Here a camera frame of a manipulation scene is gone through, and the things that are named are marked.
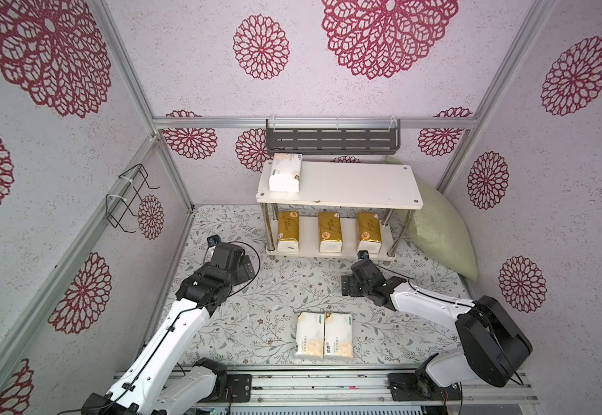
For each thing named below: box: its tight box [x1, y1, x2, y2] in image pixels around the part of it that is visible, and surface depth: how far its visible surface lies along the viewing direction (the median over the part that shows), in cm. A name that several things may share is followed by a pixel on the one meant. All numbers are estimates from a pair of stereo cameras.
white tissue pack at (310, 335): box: [294, 311, 326, 361], surface depth 80 cm
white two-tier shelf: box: [256, 160, 424, 261], surface depth 83 cm
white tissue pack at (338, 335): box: [323, 312, 354, 358], surface depth 81 cm
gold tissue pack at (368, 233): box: [356, 211, 382, 254], surface depth 96 cm
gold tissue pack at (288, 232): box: [276, 210, 300, 253], surface depth 97 cm
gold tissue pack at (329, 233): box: [318, 211, 344, 254], surface depth 97 cm
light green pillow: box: [386, 155, 478, 281], surface depth 86 cm
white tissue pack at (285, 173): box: [268, 153, 303, 193], surface depth 78 cm
